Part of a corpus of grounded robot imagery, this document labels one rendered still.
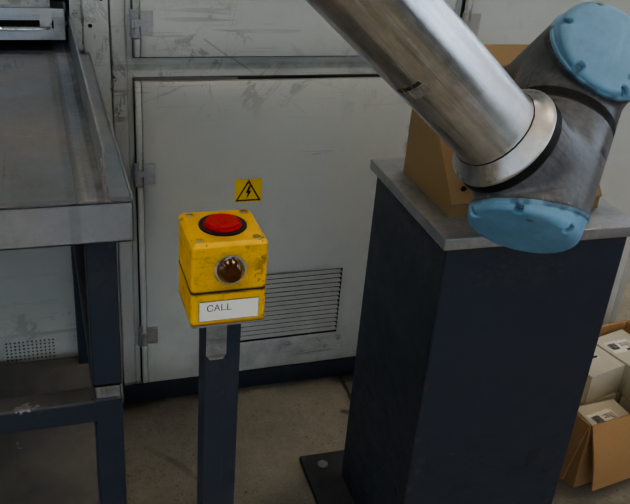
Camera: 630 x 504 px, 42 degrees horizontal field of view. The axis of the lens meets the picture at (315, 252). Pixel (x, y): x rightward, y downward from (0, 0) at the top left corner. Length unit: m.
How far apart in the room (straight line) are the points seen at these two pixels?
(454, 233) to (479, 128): 0.29
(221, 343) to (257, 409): 1.14
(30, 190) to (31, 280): 0.79
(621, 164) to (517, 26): 0.51
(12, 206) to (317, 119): 0.90
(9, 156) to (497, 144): 0.64
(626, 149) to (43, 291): 1.44
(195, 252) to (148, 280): 1.05
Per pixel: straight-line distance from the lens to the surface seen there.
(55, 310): 1.91
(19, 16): 1.70
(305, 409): 2.06
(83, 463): 1.67
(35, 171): 1.15
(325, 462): 1.89
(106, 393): 1.23
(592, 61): 1.15
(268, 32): 1.72
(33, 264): 1.85
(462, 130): 1.00
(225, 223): 0.86
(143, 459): 1.92
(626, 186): 2.29
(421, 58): 0.93
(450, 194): 1.29
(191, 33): 1.68
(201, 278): 0.85
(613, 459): 1.97
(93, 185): 1.09
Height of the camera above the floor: 1.29
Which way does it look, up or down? 28 degrees down
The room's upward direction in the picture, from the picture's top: 5 degrees clockwise
